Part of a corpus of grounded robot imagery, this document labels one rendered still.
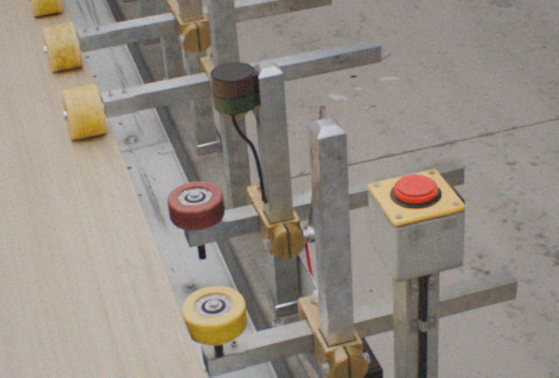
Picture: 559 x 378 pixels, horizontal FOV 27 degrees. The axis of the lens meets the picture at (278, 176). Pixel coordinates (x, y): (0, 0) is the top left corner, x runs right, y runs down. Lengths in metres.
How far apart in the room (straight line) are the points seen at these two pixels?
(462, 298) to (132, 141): 1.01
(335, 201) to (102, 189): 0.48
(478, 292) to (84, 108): 0.66
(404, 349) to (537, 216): 2.06
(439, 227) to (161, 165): 1.29
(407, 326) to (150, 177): 1.19
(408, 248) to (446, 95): 2.71
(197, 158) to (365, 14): 2.24
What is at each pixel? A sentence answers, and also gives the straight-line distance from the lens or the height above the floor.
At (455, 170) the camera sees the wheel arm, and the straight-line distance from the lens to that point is 1.79.
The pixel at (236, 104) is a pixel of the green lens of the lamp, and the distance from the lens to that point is 1.53.
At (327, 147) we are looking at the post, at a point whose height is 1.14.
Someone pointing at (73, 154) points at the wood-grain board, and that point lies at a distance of 1.83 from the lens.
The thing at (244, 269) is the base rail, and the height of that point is 0.70.
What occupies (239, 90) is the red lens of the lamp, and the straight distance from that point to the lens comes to 1.53.
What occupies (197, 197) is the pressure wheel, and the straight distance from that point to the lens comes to 1.67.
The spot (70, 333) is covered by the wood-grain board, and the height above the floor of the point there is 0.90.
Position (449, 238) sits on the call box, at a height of 1.19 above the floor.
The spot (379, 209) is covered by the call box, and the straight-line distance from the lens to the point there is 1.08.
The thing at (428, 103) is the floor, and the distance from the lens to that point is 3.72.
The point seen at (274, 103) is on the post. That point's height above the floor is 1.06.
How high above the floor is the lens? 1.82
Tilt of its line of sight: 33 degrees down
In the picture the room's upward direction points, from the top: 4 degrees counter-clockwise
